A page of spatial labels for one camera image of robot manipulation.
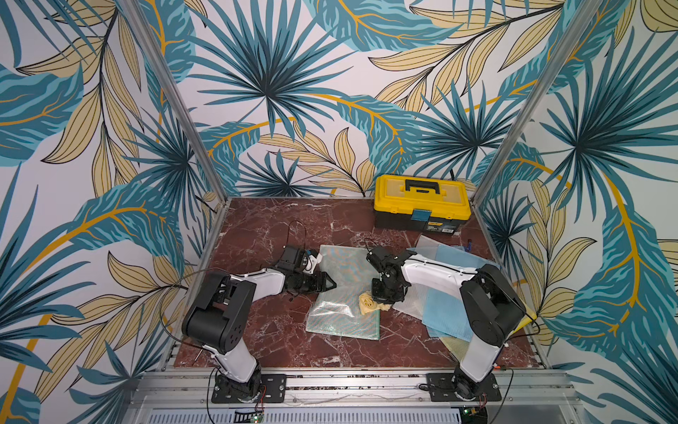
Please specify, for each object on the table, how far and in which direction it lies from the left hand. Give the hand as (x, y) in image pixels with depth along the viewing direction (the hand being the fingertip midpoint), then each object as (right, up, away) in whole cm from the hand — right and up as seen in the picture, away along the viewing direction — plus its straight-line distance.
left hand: (330, 289), depth 90 cm
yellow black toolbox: (+35, +30, +8) cm, 47 cm away
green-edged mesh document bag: (+3, -7, -2) cm, 8 cm away
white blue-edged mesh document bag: (+23, +12, -29) cm, 39 cm away
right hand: (+16, -4, 0) cm, 16 cm away
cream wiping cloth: (+12, -3, -4) cm, 13 cm away
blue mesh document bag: (+55, +13, +14) cm, 58 cm away
